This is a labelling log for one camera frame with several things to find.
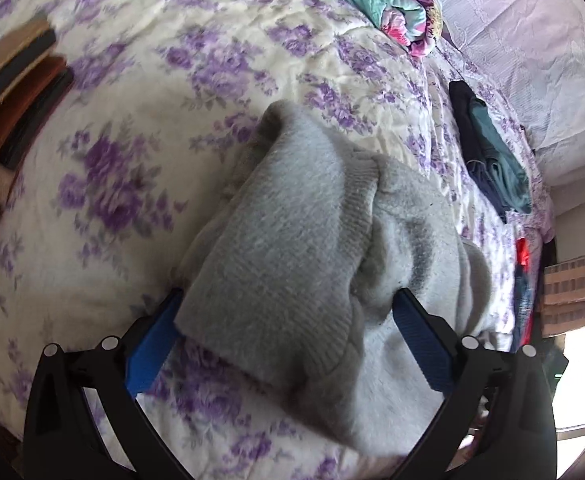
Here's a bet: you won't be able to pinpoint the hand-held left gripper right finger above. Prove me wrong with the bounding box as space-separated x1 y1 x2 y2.
393 287 558 480

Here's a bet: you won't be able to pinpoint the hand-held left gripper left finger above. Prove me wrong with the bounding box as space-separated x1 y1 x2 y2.
22 287 186 480

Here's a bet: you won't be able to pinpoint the grey sweatshirt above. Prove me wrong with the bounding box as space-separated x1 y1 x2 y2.
172 100 493 458

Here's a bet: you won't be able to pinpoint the folded teal pants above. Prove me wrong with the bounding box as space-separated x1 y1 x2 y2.
467 97 532 215

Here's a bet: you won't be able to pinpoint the folded navy pants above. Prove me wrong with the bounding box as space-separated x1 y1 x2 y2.
449 80 508 223

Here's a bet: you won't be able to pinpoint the blue jeans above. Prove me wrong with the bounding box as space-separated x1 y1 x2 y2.
514 265 537 343

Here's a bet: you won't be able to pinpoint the brown striped cloth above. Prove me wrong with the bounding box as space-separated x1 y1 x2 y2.
543 249 585 338

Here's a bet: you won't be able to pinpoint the purple floral bedspread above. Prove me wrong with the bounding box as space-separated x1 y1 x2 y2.
0 0 556 480

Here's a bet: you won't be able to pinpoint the stack of folded dark cloths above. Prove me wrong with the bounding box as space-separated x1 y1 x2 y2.
0 17 76 343

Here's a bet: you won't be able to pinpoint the white lace pillow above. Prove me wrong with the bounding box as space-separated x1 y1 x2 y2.
413 0 585 186

